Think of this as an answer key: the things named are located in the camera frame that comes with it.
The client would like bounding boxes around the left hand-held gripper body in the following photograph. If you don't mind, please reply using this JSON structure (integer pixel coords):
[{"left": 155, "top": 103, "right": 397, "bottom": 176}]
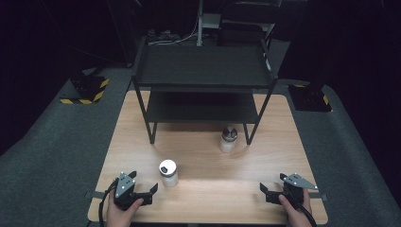
[{"left": 113, "top": 171, "right": 154, "bottom": 211}]

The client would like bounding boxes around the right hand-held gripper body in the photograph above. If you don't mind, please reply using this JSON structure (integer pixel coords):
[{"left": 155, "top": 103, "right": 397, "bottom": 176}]
[{"left": 266, "top": 172, "right": 319, "bottom": 208}]

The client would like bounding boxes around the glass jar of white powder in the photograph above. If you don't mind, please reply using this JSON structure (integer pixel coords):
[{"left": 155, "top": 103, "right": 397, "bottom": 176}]
[
  {"left": 218, "top": 126, "right": 239, "bottom": 154},
  {"left": 158, "top": 159, "right": 180, "bottom": 188}
]

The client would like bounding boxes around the black two-tier metal shelf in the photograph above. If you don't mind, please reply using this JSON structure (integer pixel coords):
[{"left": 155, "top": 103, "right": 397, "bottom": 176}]
[{"left": 131, "top": 36, "right": 279, "bottom": 146}]

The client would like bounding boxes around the person's left hand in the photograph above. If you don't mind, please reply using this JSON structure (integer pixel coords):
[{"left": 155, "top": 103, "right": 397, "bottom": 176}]
[{"left": 106, "top": 188, "right": 145, "bottom": 227}]

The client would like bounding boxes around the person's right hand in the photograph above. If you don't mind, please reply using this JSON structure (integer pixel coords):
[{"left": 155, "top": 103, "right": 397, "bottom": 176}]
[{"left": 278, "top": 193, "right": 313, "bottom": 227}]

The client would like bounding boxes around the grey tape strip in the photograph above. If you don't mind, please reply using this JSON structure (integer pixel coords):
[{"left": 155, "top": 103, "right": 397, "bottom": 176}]
[
  {"left": 307, "top": 192, "right": 329, "bottom": 201},
  {"left": 84, "top": 190, "right": 107, "bottom": 200}
]

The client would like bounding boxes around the stand base with striped tape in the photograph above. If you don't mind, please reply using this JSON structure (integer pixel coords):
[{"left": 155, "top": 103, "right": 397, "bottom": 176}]
[
  {"left": 60, "top": 70, "right": 111, "bottom": 105},
  {"left": 288, "top": 82, "right": 334, "bottom": 114}
]

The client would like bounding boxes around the black chair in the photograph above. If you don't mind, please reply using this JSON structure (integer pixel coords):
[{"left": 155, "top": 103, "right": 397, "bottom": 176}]
[{"left": 217, "top": 0, "right": 274, "bottom": 47}]

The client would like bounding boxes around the white box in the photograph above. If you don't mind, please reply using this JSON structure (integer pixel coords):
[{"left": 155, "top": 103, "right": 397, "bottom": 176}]
[{"left": 201, "top": 12, "right": 221, "bottom": 30}]

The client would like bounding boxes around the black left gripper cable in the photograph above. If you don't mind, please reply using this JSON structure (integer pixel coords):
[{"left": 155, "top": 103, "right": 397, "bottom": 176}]
[{"left": 97, "top": 178, "right": 120, "bottom": 227}]

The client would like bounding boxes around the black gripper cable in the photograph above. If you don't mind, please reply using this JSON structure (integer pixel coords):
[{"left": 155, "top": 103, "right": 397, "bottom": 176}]
[
  {"left": 294, "top": 201, "right": 318, "bottom": 227},
  {"left": 97, "top": 178, "right": 120, "bottom": 227}
]

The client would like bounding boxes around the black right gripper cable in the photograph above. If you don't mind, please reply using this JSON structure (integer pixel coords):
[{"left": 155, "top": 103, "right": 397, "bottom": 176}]
[{"left": 294, "top": 201, "right": 318, "bottom": 227}]

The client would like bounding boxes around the bundle of floor cables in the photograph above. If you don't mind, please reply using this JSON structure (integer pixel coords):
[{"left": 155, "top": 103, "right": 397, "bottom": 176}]
[{"left": 146, "top": 28, "right": 199, "bottom": 45}]

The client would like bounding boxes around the white metal post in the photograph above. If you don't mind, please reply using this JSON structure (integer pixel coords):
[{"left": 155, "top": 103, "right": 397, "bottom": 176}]
[{"left": 196, "top": 0, "right": 204, "bottom": 47}]

